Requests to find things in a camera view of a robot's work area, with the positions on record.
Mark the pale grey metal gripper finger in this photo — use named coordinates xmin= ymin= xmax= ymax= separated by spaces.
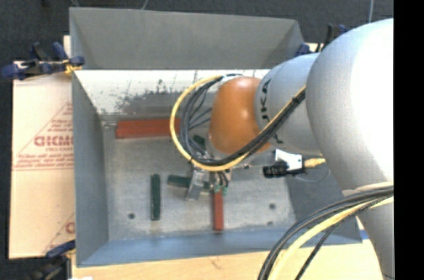
xmin=184 ymin=185 xmax=203 ymax=202

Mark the dark green flat block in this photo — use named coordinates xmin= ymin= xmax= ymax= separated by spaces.
xmin=166 ymin=174 xmax=192 ymax=189
xmin=150 ymin=173 xmax=162 ymax=221

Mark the red-brown flat block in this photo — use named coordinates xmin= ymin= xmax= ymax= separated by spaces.
xmin=115 ymin=118 xmax=182 ymax=140
xmin=211 ymin=189 xmax=225 ymax=232

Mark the grey metal bin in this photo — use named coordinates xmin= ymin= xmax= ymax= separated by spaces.
xmin=68 ymin=7 xmax=364 ymax=268

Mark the brown cardboard board, red print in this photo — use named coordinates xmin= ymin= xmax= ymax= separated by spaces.
xmin=8 ymin=72 xmax=76 ymax=259

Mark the black cylinder on white bracket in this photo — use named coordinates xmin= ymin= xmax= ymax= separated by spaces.
xmin=263 ymin=148 xmax=327 ymax=179

